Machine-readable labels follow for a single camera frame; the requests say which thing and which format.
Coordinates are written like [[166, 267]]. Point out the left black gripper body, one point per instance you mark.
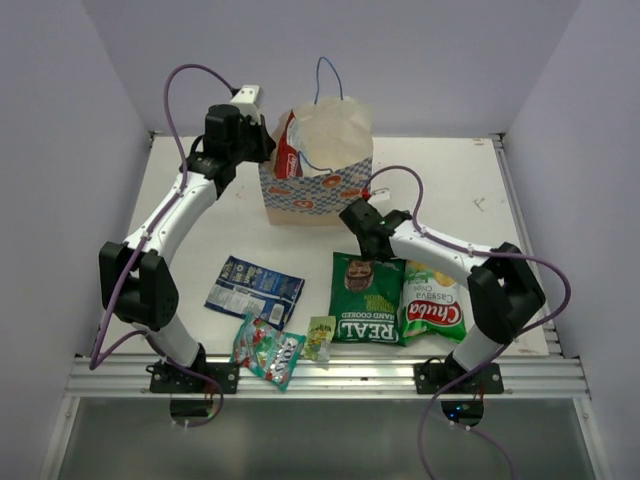
[[246, 148]]

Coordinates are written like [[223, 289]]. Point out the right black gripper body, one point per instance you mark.
[[366, 252]]

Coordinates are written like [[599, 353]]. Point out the red Chuba chips bag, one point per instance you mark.
[[287, 162]]

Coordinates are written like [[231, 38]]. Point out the checkered paper bag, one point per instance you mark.
[[335, 132]]

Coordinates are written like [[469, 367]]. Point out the green Chuba cassava chips bag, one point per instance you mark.
[[430, 305]]

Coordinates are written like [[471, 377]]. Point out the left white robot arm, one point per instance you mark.
[[136, 282]]

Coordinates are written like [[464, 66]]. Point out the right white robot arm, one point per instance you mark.
[[504, 292]]

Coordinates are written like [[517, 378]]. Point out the green Real chips bag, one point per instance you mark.
[[365, 298]]

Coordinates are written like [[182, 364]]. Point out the small yellow-green candy packet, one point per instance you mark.
[[319, 337]]

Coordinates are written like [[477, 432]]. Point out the blue snack packet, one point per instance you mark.
[[243, 288]]

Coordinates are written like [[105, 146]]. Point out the Fox's candy packet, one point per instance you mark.
[[266, 352]]

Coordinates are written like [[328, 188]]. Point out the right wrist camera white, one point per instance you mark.
[[376, 195]]

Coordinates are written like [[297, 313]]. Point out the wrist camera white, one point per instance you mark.
[[247, 101], [376, 195]]

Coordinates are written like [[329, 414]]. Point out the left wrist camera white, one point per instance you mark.
[[247, 101]]

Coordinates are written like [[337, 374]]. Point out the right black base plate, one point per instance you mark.
[[434, 374]]

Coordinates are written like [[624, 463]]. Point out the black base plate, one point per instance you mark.
[[212, 377], [434, 374]]

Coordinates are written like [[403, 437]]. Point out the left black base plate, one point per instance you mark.
[[212, 377]]

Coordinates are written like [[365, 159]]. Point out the aluminium mounting rail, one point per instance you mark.
[[125, 376]]

